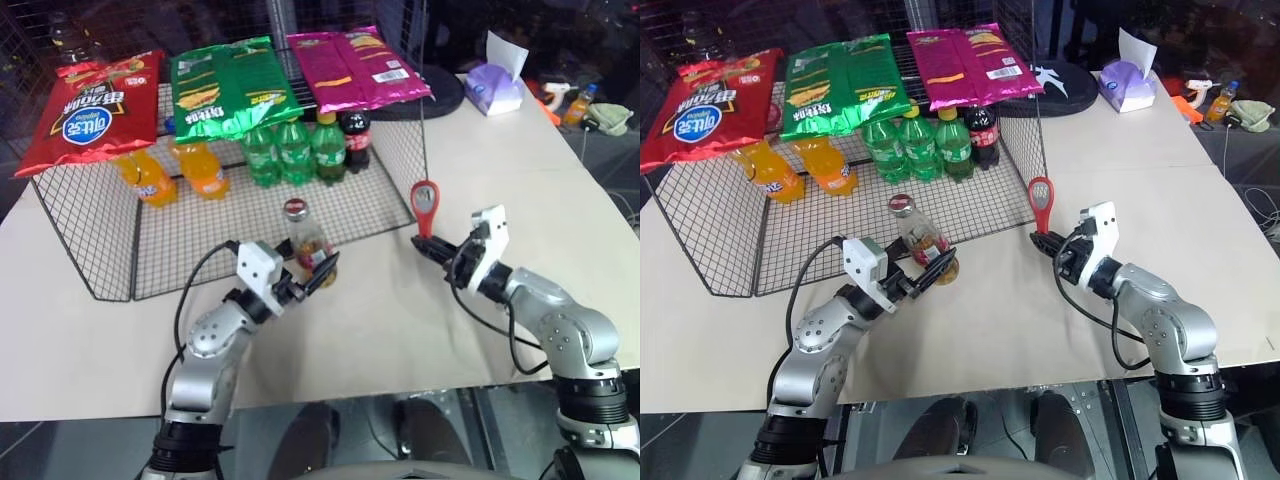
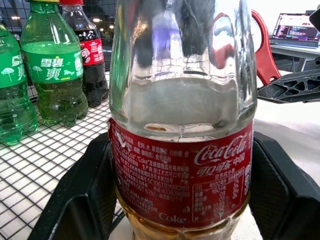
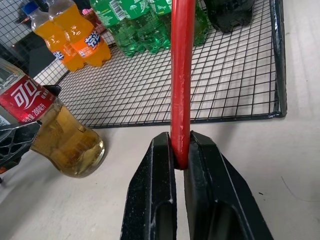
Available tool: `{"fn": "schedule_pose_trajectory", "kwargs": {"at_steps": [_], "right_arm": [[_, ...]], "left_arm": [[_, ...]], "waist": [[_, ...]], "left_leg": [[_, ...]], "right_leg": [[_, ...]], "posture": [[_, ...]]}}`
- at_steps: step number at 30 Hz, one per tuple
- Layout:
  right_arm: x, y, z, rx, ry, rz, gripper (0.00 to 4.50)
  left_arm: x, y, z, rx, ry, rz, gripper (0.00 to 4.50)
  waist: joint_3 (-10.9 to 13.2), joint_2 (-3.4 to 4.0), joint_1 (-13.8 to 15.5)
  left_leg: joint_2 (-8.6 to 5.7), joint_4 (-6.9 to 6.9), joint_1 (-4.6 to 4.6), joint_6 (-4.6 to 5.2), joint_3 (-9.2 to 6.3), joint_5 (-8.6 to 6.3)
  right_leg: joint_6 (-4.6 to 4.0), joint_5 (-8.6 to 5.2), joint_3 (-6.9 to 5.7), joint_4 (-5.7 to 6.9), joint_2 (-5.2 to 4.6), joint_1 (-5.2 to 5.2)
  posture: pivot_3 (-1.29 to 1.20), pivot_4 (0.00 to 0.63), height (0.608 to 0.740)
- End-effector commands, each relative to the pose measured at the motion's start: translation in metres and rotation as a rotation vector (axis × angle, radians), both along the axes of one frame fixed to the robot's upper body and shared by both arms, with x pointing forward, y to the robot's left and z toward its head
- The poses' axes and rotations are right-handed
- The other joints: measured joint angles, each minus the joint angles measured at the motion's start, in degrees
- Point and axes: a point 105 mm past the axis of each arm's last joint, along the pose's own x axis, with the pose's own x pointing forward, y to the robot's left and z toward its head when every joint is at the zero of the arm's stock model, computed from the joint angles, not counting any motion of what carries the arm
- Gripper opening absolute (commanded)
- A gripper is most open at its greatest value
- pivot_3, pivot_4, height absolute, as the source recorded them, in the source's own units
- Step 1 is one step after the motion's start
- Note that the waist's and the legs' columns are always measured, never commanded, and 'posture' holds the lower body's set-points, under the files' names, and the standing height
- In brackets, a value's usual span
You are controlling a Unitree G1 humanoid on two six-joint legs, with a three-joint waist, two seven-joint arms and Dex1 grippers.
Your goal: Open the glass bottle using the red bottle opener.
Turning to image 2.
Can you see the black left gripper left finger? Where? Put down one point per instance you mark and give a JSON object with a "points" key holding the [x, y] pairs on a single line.
{"points": [[82, 190]]}

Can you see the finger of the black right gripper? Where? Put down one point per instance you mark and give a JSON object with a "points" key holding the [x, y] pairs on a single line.
{"points": [[277, 91]]}

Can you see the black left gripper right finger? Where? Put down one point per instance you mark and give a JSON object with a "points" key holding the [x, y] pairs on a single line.
{"points": [[282, 195]]}

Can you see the red bottle opener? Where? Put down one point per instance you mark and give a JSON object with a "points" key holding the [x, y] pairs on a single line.
{"points": [[266, 60]]}

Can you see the glass bottle red Coca-Cola label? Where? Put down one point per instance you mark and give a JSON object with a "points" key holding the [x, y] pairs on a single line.
{"points": [[180, 160]]}

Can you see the open laptop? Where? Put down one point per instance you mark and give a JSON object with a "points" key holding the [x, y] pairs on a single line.
{"points": [[295, 30]]}

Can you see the green Sprite plastic bottle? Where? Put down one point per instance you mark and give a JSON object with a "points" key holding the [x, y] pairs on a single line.
{"points": [[12, 100], [53, 65]]}

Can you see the Coca-Cola plastic bottle red cap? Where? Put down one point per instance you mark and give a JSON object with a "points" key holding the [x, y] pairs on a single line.
{"points": [[93, 65]]}

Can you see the white background desk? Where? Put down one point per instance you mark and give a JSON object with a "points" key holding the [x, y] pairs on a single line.
{"points": [[295, 52]]}

